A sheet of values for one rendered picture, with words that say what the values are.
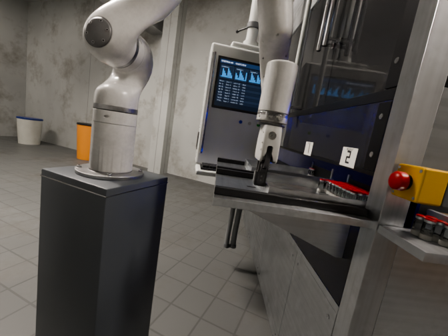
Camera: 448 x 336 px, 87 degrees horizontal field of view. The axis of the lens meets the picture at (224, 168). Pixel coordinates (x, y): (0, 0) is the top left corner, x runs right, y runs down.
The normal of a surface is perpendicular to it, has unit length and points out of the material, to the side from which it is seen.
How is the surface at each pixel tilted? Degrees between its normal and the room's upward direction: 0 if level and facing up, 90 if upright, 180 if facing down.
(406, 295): 90
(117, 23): 73
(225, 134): 90
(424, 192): 90
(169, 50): 90
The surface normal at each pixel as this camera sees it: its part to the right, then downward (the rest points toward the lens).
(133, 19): 0.44, -0.03
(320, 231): 0.01, 0.16
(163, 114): -0.38, 0.08
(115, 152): 0.51, 0.22
